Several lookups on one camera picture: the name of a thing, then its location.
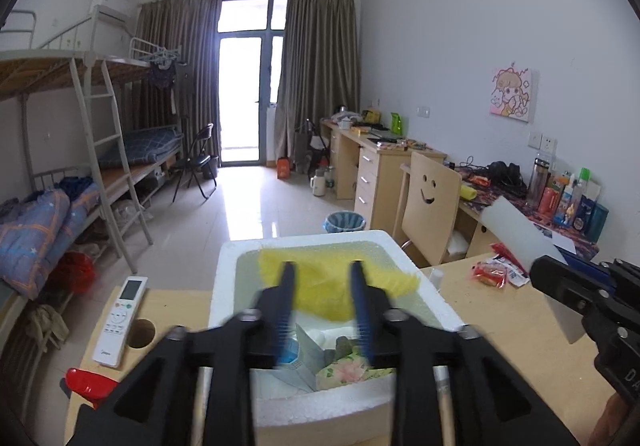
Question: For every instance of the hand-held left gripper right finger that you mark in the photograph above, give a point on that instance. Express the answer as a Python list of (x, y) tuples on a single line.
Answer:
[(364, 326)]

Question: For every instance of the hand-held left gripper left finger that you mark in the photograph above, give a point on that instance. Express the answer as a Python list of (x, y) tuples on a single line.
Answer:
[(285, 326)]

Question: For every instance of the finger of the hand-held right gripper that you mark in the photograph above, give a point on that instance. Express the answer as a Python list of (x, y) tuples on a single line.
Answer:
[(592, 268), (555, 276)]

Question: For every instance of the floral plastic bag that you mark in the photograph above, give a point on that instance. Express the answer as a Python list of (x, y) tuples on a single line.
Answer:
[(345, 371)]

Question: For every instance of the yellow sponge cloth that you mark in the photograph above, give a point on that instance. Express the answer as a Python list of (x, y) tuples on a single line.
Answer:
[(325, 281)]

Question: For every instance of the white foam box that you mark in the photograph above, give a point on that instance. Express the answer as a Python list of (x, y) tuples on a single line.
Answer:
[(320, 406)]

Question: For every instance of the person's right hand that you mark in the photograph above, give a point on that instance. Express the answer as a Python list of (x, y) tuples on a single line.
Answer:
[(617, 426)]

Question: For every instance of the white paper sheet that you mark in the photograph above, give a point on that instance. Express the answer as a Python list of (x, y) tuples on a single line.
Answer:
[(562, 238)]

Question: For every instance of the red snack packet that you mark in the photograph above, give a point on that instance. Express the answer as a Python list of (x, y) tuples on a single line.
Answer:
[(489, 273), (515, 266)]

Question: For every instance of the row of toiletry bottles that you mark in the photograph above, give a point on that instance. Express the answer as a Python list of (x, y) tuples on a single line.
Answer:
[(570, 206)]

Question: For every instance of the patterned desk mat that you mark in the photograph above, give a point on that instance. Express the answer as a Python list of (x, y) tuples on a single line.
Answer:
[(500, 201)]

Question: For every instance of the blue trash bin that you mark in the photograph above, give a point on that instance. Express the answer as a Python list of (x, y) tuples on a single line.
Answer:
[(343, 222)]

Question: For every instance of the black headphones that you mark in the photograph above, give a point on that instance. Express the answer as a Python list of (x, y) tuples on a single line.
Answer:
[(505, 173)]

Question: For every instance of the yellow pouch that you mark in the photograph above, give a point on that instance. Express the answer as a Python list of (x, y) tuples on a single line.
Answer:
[(467, 191)]

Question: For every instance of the wooden smiley face chair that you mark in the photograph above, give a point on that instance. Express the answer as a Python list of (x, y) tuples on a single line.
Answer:
[(430, 216)]

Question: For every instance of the orange bag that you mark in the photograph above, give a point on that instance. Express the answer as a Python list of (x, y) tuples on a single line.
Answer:
[(284, 169)]

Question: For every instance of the wooden desk with drawers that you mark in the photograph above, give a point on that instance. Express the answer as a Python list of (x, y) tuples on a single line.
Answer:
[(375, 166)]

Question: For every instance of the white remote control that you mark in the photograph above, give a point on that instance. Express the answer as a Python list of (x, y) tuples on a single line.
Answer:
[(122, 321)]

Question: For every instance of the dark trolley bag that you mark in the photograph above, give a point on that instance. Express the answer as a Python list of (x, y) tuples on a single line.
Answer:
[(306, 146)]

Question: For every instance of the black folding chair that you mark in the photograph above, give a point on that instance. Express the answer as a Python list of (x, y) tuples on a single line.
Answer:
[(197, 161)]

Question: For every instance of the white lotion pump bottle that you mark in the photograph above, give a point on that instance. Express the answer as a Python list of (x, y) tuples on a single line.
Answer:
[(90, 381)]

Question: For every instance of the green packet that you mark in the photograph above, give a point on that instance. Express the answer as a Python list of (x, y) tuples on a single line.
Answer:
[(396, 124)]

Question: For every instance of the white pot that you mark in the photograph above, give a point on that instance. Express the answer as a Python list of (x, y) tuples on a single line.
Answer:
[(345, 120)]

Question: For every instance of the red bag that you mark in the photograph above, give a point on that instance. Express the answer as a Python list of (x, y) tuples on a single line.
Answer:
[(75, 272)]

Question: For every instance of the blue checked folded quilt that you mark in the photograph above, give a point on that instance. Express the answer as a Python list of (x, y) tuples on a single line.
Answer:
[(142, 144)]

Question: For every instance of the glass balcony door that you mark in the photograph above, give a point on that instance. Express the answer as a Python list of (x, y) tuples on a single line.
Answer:
[(245, 96)]

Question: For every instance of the beige cloth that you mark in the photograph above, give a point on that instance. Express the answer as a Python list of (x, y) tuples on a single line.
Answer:
[(47, 326)]

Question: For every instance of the metal bed ladder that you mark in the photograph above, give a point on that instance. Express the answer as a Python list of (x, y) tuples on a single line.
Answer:
[(107, 141)]

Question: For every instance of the plaid blue orange quilt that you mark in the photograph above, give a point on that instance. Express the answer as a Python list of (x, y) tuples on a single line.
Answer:
[(40, 236)]

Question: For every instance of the brown curtain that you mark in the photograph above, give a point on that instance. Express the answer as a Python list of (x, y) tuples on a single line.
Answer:
[(320, 66), (180, 76)]

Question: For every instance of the hanging dark clothes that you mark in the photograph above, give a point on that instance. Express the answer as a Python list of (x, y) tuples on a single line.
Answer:
[(162, 74)]

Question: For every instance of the metal bunk bed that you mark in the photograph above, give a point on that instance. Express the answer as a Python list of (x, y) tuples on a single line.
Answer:
[(145, 76), (35, 71)]

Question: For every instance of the white air conditioner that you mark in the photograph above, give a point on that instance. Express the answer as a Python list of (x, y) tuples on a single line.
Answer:
[(110, 6)]

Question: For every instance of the white double wall socket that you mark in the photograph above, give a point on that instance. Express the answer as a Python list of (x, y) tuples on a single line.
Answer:
[(541, 142)]

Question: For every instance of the cartoon wall poster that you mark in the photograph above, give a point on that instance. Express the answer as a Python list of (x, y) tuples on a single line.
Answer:
[(514, 94)]

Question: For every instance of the white wall switch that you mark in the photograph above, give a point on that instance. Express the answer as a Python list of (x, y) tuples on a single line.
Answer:
[(423, 112)]

